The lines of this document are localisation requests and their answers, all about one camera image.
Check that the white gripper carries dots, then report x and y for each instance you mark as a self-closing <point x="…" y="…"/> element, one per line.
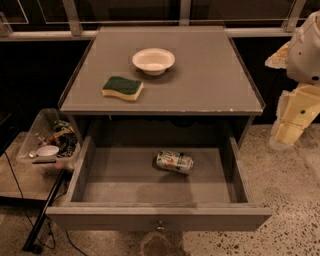
<point x="305" y="56"/>

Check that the green white 7up can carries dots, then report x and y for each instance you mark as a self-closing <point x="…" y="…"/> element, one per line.
<point x="174" y="161"/>

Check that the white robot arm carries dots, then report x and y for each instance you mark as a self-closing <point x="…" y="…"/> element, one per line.
<point x="300" y="57"/>

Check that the white bowl on counter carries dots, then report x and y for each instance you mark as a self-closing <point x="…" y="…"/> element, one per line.
<point x="153" y="61"/>

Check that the metal drawer knob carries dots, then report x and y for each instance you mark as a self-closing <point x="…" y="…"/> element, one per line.
<point x="160" y="227"/>

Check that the open grey top drawer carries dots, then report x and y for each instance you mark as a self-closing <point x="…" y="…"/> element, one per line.
<point x="121" y="188"/>

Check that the green yellow sponge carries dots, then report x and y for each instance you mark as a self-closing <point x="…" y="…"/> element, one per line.
<point x="122" y="88"/>

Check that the metal window railing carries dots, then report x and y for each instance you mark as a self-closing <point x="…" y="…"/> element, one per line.
<point x="40" y="20"/>

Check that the clutter of items in bin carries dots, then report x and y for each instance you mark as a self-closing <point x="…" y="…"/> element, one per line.
<point x="63" y="137"/>

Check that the clear plastic storage bin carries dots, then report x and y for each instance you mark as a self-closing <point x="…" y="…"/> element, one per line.
<point x="42" y="126"/>

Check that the small white bowl in bin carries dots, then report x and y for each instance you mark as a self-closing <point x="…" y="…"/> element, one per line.
<point x="47" y="151"/>

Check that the black floor stand bar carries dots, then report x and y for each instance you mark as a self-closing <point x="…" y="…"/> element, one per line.
<point x="30" y="245"/>

